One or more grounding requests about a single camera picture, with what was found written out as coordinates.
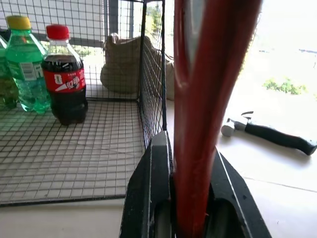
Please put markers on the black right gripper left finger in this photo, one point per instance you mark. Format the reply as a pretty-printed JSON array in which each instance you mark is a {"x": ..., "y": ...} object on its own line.
[{"x": 146, "y": 183}]

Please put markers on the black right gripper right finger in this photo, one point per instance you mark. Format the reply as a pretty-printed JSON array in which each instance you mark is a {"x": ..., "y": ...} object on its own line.
[{"x": 230, "y": 193}]

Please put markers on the cola bottle with red cap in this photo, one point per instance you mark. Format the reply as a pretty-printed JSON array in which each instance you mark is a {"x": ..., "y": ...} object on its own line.
[{"x": 65, "y": 77}]

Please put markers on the green soda bottle yellow cap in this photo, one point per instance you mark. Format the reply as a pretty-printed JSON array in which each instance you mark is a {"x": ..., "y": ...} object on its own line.
[{"x": 26, "y": 67}]

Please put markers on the green plastic bottle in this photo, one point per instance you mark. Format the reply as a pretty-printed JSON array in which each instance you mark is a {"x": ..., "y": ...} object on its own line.
[{"x": 6, "y": 79}]

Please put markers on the beige cloth bag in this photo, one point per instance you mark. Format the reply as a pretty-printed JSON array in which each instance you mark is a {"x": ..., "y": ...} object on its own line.
[{"x": 128, "y": 67}]

